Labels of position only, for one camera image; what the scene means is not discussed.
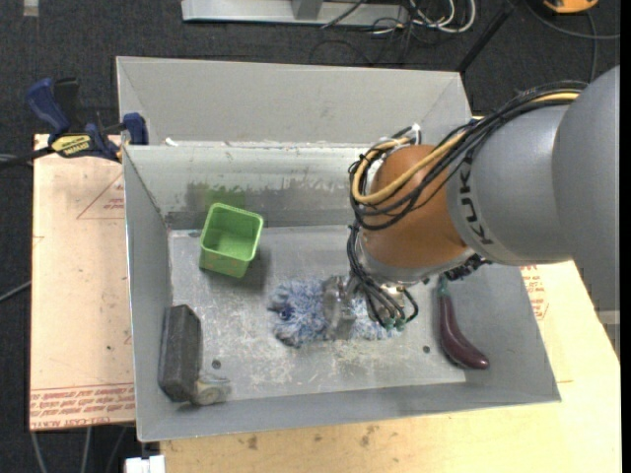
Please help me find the black cylinder on white bracket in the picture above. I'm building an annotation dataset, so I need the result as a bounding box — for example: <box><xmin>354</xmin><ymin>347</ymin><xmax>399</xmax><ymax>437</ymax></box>
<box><xmin>443</xmin><ymin>253</ymin><xmax>490</xmax><ymax>283</ymax></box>

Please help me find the blue and white fluffy cloth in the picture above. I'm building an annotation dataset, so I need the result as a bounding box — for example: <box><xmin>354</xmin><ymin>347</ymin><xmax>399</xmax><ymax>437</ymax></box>
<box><xmin>266</xmin><ymin>276</ymin><xmax>396</xmax><ymax>350</ymax></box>

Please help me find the green square plastic cup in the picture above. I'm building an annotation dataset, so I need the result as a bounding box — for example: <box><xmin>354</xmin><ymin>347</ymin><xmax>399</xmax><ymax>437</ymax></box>
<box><xmin>198</xmin><ymin>202</ymin><xmax>265</xmax><ymax>280</ymax></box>

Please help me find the grey metal bin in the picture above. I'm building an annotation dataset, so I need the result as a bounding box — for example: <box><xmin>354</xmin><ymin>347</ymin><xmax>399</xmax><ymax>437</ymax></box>
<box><xmin>115</xmin><ymin>55</ymin><xmax>562</xmax><ymax>443</ymax></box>

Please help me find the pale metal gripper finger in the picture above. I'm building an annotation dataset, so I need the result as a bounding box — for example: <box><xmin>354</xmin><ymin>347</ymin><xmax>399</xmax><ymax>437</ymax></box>
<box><xmin>322</xmin><ymin>276</ymin><xmax>343</xmax><ymax>335</ymax></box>
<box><xmin>337</xmin><ymin>305</ymin><xmax>358</xmax><ymax>342</ymax></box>

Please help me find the dark grey rectangular block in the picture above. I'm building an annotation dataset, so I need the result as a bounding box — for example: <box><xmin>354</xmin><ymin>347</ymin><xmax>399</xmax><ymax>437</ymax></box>
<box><xmin>157</xmin><ymin>304</ymin><xmax>204</xmax><ymax>403</ymax></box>

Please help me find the brown cardboard board red print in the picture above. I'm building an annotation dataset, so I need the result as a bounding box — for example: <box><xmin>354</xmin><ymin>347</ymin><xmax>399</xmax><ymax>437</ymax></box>
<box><xmin>29</xmin><ymin>133</ymin><xmax>137</xmax><ymax>433</ymax></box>

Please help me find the purple toy eggplant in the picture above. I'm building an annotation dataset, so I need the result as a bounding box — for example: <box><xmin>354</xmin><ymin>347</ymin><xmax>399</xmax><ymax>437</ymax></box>
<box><xmin>435</xmin><ymin>276</ymin><xmax>491</xmax><ymax>371</ymax></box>

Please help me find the small grey round object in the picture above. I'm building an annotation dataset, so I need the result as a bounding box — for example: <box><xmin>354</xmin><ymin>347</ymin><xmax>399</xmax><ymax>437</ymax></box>
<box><xmin>190</xmin><ymin>373</ymin><xmax>233</xmax><ymax>408</ymax></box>

